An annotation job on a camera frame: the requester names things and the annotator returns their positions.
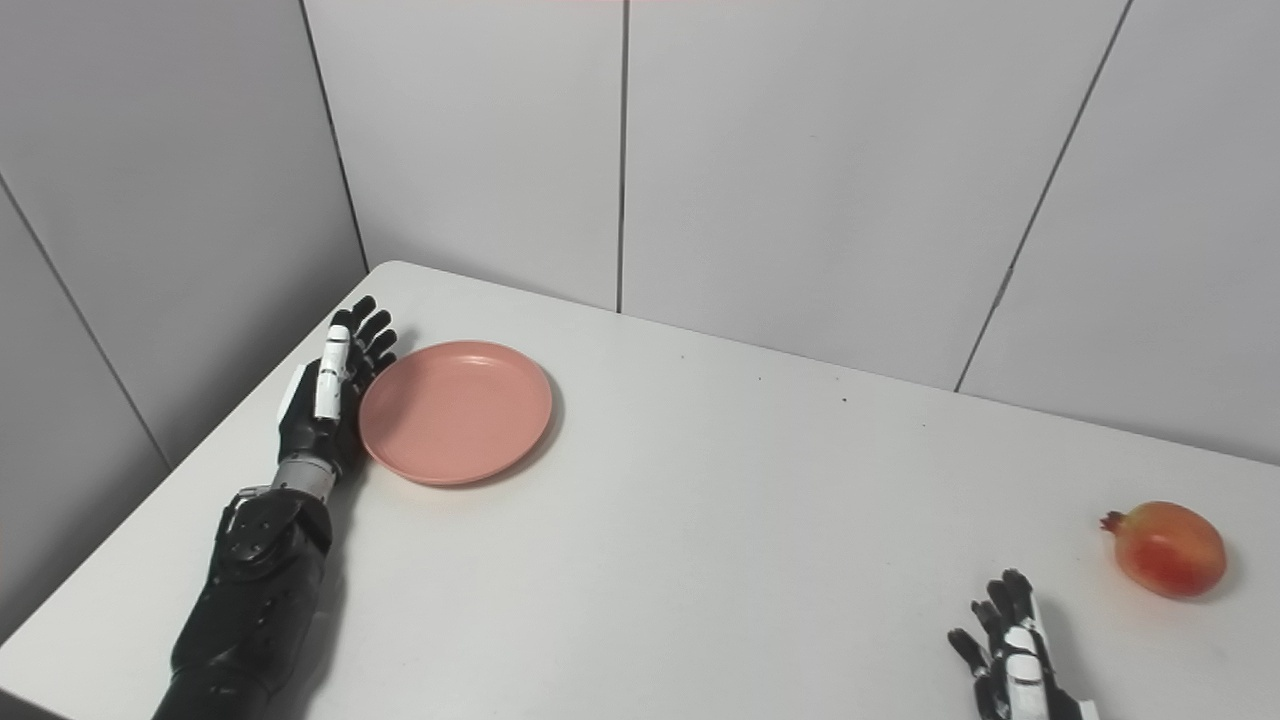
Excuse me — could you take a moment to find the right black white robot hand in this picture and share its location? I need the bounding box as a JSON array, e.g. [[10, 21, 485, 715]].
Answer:
[[948, 569, 1099, 720]]

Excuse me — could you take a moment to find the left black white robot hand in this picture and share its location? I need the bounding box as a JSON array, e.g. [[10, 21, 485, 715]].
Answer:
[[277, 295, 399, 473]]

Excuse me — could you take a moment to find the pink round plate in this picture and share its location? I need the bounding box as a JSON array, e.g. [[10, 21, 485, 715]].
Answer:
[[358, 341, 554, 487]]

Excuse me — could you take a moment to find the red yellow pomegranate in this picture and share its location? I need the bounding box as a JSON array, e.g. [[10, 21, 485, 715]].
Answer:
[[1100, 501, 1228, 600]]

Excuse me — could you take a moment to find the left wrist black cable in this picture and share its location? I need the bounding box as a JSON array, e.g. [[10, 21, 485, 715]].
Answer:
[[215, 485, 273, 546]]

